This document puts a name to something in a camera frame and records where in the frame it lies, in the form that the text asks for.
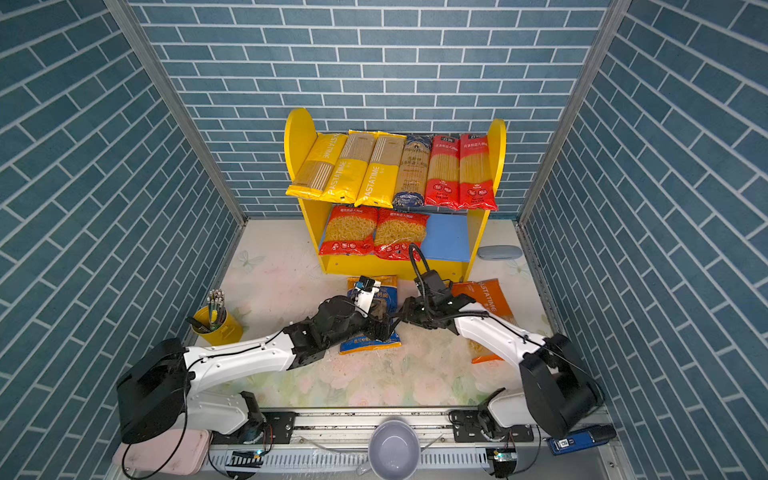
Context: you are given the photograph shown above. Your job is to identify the pink tray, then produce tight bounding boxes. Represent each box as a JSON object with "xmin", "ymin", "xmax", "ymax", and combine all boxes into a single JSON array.
[{"xmin": 112, "ymin": 429, "xmax": 211, "ymax": 476}]

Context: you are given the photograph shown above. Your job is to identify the grey oval case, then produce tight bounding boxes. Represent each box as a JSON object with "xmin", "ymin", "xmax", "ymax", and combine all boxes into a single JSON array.
[{"xmin": 477, "ymin": 245, "xmax": 524, "ymax": 261}]

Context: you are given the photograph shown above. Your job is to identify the blue handheld device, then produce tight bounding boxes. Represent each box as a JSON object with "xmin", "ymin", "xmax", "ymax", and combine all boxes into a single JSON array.
[{"xmin": 547, "ymin": 424, "xmax": 617, "ymax": 456}]

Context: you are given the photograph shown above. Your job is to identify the red spaghetti bag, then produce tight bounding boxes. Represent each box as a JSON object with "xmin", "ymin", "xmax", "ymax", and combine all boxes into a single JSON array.
[
  {"xmin": 459, "ymin": 134, "xmax": 498, "ymax": 211},
  {"xmin": 425, "ymin": 136, "xmax": 459, "ymax": 210}
]

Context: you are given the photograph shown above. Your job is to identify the yellow shelf unit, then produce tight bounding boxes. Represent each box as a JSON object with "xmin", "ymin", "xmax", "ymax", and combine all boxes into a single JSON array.
[{"xmin": 284, "ymin": 108, "xmax": 507, "ymax": 281}]

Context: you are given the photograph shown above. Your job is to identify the red macaroni bag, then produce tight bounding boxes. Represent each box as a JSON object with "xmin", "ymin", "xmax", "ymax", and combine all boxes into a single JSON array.
[
  {"xmin": 373, "ymin": 209, "xmax": 429, "ymax": 261},
  {"xmin": 319, "ymin": 205, "xmax": 378, "ymax": 256}
]

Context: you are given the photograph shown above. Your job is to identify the yellow spaghetti bag long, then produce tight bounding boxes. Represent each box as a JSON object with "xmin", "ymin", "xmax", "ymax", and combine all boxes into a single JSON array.
[{"xmin": 320, "ymin": 131, "xmax": 378, "ymax": 204}]

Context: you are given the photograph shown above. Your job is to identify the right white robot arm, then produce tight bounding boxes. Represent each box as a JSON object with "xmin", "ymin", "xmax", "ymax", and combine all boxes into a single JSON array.
[{"xmin": 400, "ymin": 270, "xmax": 604, "ymax": 438}]

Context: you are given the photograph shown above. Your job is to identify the blue shell pasta bag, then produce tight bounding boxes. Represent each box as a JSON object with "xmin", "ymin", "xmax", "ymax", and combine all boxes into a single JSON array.
[{"xmin": 339, "ymin": 275, "xmax": 402, "ymax": 355}]

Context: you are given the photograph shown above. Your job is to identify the yellow pen cup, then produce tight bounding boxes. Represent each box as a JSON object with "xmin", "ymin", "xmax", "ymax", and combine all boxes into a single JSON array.
[{"xmin": 185, "ymin": 289, "xmax": 243, "ymax": 347}]

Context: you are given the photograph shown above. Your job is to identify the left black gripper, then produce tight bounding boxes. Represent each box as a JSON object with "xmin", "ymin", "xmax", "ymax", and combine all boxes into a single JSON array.
[{"xmin": 324, "ymin": 298, "xmax": 404, "ymax": 351}]

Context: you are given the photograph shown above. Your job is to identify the blue-top Moli pasta bag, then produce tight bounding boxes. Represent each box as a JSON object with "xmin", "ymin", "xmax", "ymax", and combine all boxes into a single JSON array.
[{"xmin": 392, "ymin": 135, "xmax": 432, "ymax": 208}]

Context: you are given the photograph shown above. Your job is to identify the orange pasta bag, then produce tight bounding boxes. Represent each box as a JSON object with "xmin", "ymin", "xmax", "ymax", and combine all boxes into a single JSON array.
[{"xmin": 452, "ymin": 279, "xmax": 517, "ymax": 364}]

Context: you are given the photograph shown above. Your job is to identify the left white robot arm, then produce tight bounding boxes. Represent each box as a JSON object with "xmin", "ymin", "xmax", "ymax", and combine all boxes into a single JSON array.
[{"xmin": 116, "ymin": 295, "xmax": 396, "ymax": 444}]

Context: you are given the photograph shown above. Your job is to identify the grey bowl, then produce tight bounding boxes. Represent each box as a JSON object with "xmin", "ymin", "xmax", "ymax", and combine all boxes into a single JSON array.
[{"xmin": 356, "ymin": 419, "xmax": 421, "ymax": 480}]

